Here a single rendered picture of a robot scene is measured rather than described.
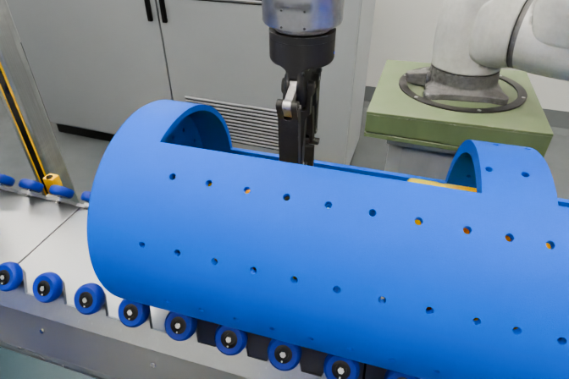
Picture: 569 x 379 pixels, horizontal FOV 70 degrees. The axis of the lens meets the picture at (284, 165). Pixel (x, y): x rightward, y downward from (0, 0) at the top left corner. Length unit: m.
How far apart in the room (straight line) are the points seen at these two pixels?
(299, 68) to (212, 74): 1.90
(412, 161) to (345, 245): 0.65
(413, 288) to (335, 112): 1.80
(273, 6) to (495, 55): 0.62
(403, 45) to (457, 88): 2.31
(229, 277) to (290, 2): 0.28
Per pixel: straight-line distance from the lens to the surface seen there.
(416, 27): 3.27
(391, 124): 0.92
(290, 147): 0.47
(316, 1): 0.43
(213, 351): 0.62
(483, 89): 1.03
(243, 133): 2.40
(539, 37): 0.93
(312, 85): 0.48
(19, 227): 0.93
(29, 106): 1.21
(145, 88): 2.63
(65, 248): 0.84
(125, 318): 0.65
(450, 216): 0.40
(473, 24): 0.96
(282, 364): 0.58
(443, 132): 0.92
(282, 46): 0.45
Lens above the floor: 1.46
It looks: 34 degrees down
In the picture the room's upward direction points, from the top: straight up
